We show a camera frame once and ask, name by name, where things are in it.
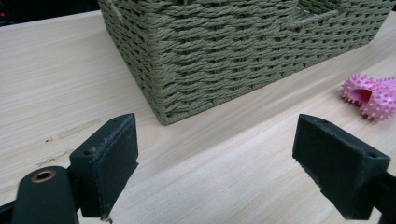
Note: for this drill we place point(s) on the pink spiky rubber toy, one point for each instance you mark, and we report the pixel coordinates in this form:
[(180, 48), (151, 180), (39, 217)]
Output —
[(372, 97)]

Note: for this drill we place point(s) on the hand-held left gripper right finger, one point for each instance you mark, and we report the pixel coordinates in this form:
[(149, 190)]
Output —
[(337, 158)]

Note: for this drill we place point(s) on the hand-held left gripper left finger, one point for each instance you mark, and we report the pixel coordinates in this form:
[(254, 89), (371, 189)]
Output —
[(107, 168)]

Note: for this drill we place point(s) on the green woven basket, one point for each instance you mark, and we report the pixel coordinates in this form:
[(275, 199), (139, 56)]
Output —
[(224, 53)]

